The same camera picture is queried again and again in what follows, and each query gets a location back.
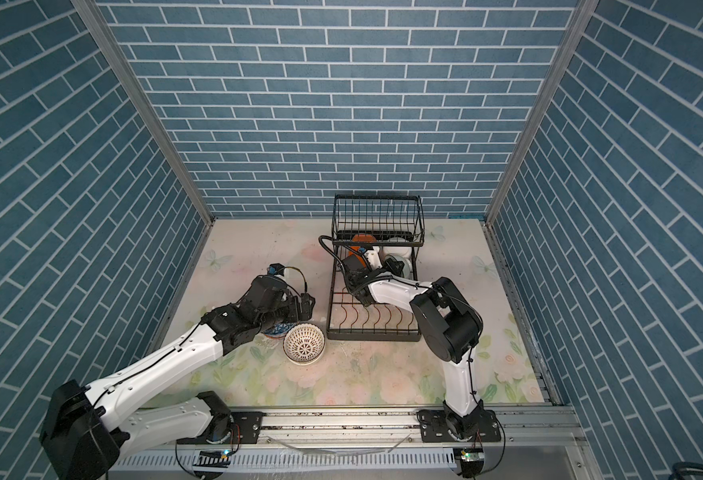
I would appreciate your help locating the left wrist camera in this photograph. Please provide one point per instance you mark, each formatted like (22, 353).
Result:
(276, 269)

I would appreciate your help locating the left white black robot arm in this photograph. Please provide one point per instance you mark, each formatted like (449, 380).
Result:
(87, 429)

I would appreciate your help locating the blue triangle patterned bowl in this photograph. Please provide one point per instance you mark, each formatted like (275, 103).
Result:
(278, 331)

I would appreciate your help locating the white slotted cable duct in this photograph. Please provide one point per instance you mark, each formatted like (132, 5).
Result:
(278, 460)

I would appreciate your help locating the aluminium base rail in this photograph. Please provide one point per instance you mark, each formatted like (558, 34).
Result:
(537, 442)

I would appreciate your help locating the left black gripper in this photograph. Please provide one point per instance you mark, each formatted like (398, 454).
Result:
(295, 314)

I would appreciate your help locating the green ringed bowl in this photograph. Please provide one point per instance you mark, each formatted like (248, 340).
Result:
(399, 266)

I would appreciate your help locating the orange square bowl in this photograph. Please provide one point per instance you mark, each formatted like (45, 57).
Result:
(363, 242)

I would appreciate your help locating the black wire dish rack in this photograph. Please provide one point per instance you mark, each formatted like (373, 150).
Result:
(384, 216)

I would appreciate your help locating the red starburst patterned bowl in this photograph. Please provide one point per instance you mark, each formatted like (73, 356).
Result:
(304, 344)

